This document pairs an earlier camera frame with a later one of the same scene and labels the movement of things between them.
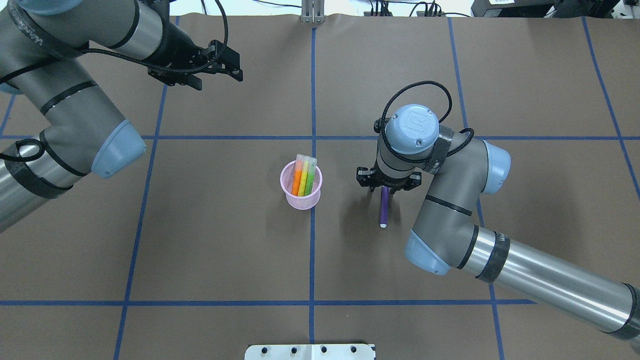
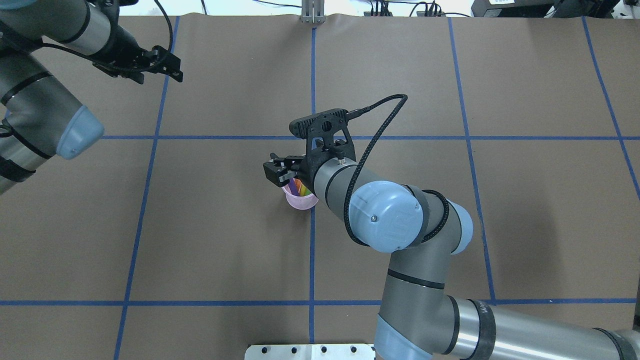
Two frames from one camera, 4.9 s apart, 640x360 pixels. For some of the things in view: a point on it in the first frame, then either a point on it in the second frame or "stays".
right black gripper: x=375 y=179 → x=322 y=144
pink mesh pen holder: x=300 y=202 stays
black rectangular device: x=511 y=8 stays
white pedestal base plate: x=310 y=352 stays
